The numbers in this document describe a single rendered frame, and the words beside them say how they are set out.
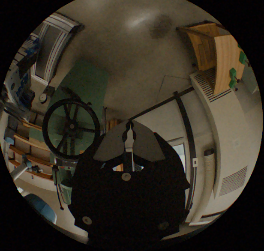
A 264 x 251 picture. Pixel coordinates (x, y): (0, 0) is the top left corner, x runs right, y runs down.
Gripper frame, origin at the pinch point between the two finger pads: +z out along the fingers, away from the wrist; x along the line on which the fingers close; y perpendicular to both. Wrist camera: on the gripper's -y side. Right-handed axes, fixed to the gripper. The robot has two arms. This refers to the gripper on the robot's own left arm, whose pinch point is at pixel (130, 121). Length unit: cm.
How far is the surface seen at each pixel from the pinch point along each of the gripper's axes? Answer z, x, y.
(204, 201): -42, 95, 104
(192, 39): 43, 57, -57
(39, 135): 2, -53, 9
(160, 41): 66, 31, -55
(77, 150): 8.4, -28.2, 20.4
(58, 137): 6.2, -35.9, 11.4
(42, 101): 12, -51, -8
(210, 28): 27, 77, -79
